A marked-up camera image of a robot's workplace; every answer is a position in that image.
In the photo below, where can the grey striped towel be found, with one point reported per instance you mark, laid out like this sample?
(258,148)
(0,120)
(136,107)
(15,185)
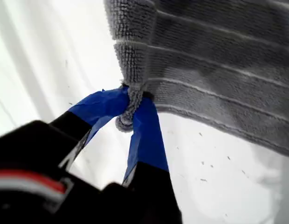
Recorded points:
(205,70)

